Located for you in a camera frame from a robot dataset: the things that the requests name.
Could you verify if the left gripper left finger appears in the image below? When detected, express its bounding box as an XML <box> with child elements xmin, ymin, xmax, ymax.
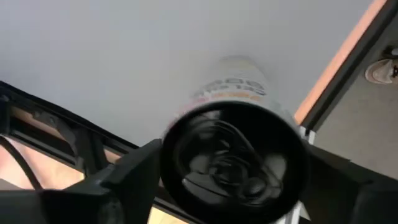
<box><xmin>0</xmin><ymin>138</ymin><xmax>164</xmax><ymax>224</ymax></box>

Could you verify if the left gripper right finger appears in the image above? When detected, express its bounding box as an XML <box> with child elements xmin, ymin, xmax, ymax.
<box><xmin>297</xmin><ymin>144</ymin><xmax>398</xmax><ymax>224</ymax></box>

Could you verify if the tall silver Celsius can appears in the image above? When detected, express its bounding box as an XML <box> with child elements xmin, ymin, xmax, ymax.
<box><xmin>160</xmin><ymin>55</ymin><xmax>312</xmax><ymax>224</ymax></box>

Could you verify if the person's shoe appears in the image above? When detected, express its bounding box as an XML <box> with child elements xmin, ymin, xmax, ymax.
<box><xmin>365</xmin><ymin>57</ymin><xmax>398</xmax><ymax>85</ymax></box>

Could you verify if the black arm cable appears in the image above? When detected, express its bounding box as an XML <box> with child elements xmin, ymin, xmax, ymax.
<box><xmin>0</xmin><ymin>135</ymin><xmax>43</xmax><ymax>190</ymax></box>

